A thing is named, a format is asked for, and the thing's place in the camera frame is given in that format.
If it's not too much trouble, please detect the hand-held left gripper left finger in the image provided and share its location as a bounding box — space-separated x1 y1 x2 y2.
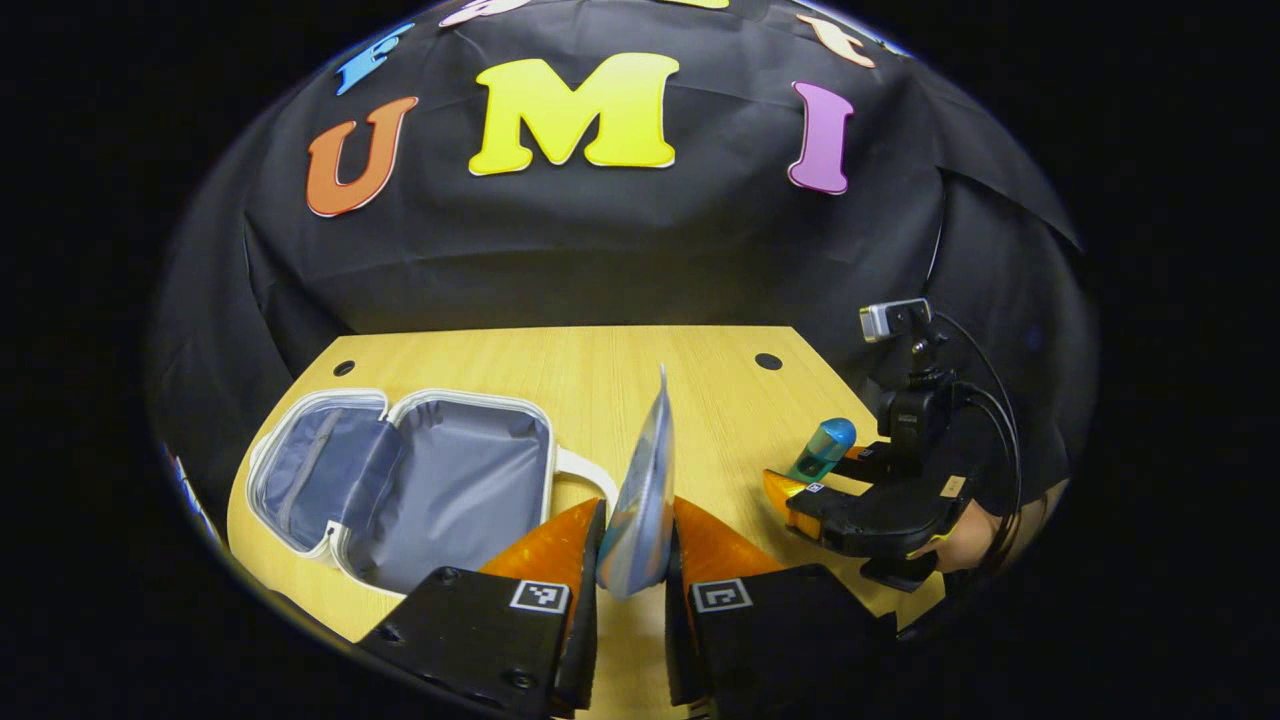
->
358 498 609 719

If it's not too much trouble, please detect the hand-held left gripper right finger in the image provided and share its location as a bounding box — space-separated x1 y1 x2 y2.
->
663 496 906 719

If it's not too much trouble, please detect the blue skin care bottle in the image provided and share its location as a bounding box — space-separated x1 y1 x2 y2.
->
785 417 858 486

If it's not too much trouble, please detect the blue silver face mask packet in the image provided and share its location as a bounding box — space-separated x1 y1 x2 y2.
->
596 364 678 601

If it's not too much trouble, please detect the white suitcase with grey lining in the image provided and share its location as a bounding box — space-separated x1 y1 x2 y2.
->
245 387 621 598

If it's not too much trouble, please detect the white printed board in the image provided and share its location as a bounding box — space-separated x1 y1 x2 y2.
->
163 445 226 549

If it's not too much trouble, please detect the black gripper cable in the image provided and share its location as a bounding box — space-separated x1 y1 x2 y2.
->
930 310 1026 576

